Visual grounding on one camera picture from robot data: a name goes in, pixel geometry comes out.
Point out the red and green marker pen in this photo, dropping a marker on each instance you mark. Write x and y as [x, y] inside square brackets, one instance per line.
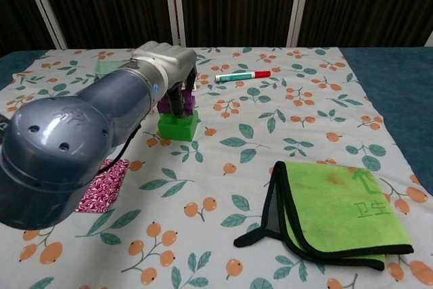
[236, 76]

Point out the dark slatted partition panel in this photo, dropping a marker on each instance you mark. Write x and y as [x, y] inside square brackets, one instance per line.
[108, 4]
[13, 4]
[236, 4]
[365, 1]

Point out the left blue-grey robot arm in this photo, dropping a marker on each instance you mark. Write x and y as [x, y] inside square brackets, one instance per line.
[67, 140]

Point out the small purple object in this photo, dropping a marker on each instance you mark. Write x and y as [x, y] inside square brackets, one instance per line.
[164, 106]

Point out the green building block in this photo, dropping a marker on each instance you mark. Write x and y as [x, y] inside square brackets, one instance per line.
[177, 130]

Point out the pink patterned pouch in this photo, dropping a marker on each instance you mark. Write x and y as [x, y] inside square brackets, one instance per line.
[108, 184]

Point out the mint green dustpan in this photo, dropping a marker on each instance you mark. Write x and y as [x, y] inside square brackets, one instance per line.
[105, 67]

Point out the white partition post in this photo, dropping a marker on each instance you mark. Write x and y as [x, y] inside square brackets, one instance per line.
[299, 4]
[429, 38]
[175, 4]
[45, 6]

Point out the floral tablecloth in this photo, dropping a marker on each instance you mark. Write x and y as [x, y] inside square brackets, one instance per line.
[253, 126]

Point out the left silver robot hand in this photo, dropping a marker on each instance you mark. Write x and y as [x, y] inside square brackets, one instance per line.
[169, 59]

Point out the green cloth with black trim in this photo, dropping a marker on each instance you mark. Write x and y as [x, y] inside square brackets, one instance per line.
[338, 207]

